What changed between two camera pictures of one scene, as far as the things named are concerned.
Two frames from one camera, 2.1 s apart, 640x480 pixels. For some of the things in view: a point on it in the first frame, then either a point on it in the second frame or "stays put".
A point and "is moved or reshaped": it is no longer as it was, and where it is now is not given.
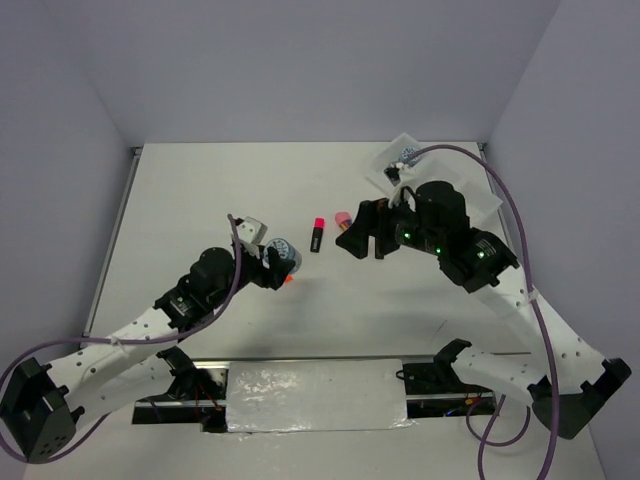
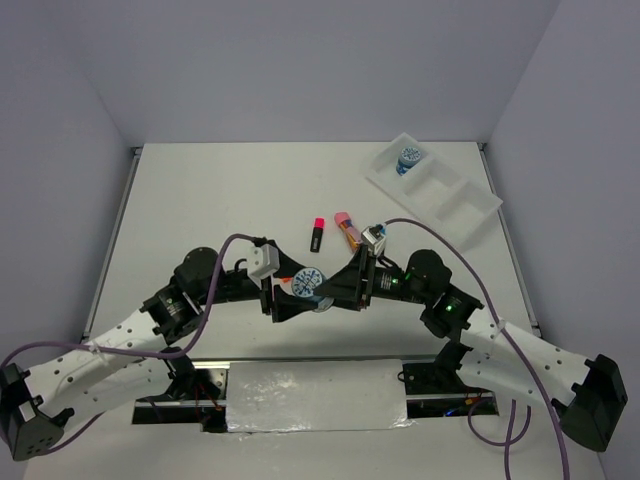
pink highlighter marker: x=317 y=235 stays put
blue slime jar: x=285 y=250 is moved or reshaped
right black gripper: x=354 y=240 to x=345 y=287
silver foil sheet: x=279 y=396 stays put
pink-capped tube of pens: x=344 y=219 stays put
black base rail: x=431 y=392 stays put
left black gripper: x=273 y=277 to x=284 y=304
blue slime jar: x=406 y=156 stays put
